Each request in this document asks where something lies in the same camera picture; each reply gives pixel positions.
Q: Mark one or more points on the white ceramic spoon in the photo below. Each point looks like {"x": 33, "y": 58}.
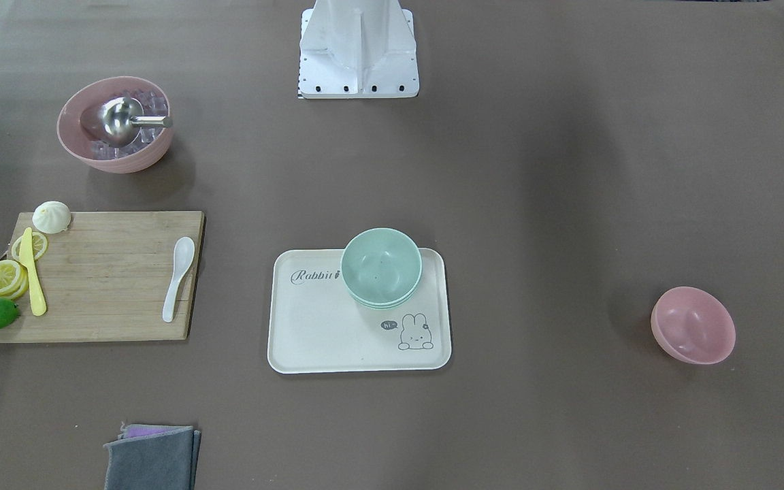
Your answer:
{"x": 182, "y": 261}

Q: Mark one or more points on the green bowl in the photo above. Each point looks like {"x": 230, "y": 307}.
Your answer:
{"x": 381, "y": 268}

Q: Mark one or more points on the pink bowl with ice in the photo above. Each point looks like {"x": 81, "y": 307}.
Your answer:
{"x": 78, "y": 127}

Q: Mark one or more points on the cream rabbit tray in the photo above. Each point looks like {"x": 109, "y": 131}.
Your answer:
{"x": 315, "y": 326}

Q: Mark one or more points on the wooden cutting board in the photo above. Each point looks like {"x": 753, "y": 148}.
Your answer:
{"x": 105, "y": 280}

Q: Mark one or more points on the metal ice scoop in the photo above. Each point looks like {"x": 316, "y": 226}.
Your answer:
{"x": 122, "y": 118}

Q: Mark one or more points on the grey folded cloth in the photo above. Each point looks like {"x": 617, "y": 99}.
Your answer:
{"x": 159, "y": 461}

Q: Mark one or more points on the purple cloth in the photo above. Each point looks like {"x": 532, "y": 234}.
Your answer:
{"x": 140, "y": 430}

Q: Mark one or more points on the white garlic bulb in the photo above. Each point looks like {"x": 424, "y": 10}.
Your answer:
{"x": 51, "y": 217}

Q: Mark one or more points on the lemon slice upper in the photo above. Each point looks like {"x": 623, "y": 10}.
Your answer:
{"x": 39, "y": 245}

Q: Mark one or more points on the lemon slice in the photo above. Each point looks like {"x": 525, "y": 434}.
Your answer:
{"x": 13, "y": 280}
{"x": 39, "y": 245}

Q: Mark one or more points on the yellow plastic knife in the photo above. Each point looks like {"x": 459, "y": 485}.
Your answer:
{"x": 26, "y": 258}

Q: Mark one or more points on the lemon slice lower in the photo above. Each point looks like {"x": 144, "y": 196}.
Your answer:
{"x": 13, "y": 280}

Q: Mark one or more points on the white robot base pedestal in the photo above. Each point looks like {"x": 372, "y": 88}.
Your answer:
{"x": 357, "y": 50}

